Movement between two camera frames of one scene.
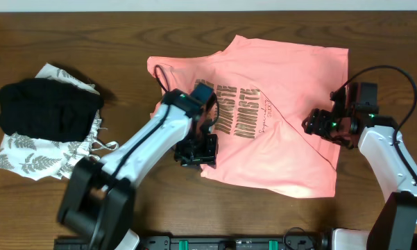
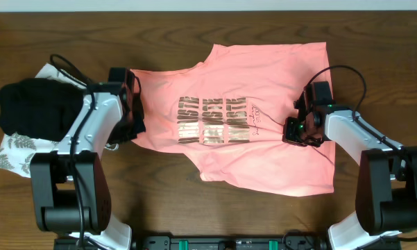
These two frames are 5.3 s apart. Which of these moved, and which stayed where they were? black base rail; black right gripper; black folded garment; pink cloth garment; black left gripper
Moved: pink cloth garment; black left gripper; black right gripper
Stayed: black base rail; black folded garment
